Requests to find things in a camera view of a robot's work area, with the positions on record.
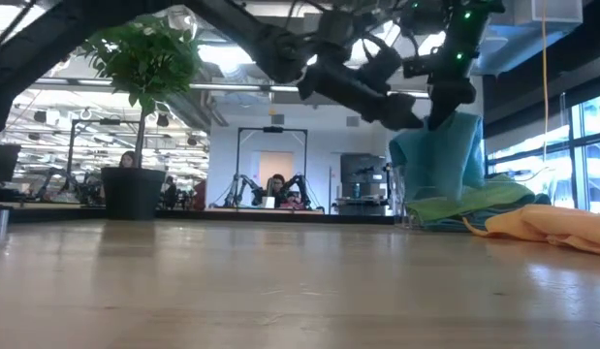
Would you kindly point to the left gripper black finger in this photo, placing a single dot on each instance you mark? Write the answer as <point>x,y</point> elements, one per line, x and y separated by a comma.
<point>394,111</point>

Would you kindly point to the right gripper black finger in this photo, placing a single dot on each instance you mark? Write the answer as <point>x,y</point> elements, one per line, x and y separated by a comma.
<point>450,109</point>

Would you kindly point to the light blue microfiber towel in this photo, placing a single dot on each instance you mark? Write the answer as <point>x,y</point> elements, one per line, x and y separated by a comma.
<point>440,160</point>

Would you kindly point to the green microfiber towel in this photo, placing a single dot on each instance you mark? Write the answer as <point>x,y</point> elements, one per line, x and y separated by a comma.
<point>474,201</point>

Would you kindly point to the teal microfiber towel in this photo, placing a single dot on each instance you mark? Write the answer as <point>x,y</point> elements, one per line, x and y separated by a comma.
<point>450,224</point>

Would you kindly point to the orange microfiber towel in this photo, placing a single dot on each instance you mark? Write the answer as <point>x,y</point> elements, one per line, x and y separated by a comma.
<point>561,228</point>

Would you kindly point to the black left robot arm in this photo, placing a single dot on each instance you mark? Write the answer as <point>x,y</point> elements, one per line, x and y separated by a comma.
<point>62,29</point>

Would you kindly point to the black background robot arm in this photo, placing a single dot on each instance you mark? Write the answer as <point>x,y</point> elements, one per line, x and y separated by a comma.
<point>72,184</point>
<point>299,186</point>
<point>243,186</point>

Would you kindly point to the clear plastic bin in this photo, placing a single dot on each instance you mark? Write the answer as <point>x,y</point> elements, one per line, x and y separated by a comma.
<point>399,194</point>

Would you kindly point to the pale orange door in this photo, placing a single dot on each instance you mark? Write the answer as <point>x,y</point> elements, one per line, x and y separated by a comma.
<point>275,165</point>

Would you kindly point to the long ceiling light bar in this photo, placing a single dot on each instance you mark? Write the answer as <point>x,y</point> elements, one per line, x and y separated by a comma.
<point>222,87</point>

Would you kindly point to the person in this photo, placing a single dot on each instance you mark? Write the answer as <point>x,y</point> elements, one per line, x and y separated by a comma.
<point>128,159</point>
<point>278,186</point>
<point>170,191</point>

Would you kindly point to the large dark framed window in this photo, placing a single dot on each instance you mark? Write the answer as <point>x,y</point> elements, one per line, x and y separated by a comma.
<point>590,160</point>

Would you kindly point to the green plant in black pot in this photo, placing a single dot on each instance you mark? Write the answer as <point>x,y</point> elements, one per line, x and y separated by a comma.
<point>144,63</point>

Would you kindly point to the black computer monitor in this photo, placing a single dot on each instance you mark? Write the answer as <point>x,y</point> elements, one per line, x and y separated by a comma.
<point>4,162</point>

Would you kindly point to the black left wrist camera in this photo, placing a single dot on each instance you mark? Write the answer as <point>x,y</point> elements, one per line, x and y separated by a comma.
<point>337,26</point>

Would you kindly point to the black background gantry frame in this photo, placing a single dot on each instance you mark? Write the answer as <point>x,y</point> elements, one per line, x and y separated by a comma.
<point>273,129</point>

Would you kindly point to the black aluminium table frame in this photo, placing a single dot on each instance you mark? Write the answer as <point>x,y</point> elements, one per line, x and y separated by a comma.
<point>261,216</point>

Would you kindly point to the small silver metal post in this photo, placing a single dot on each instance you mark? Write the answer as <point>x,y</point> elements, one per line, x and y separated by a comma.
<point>3,224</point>

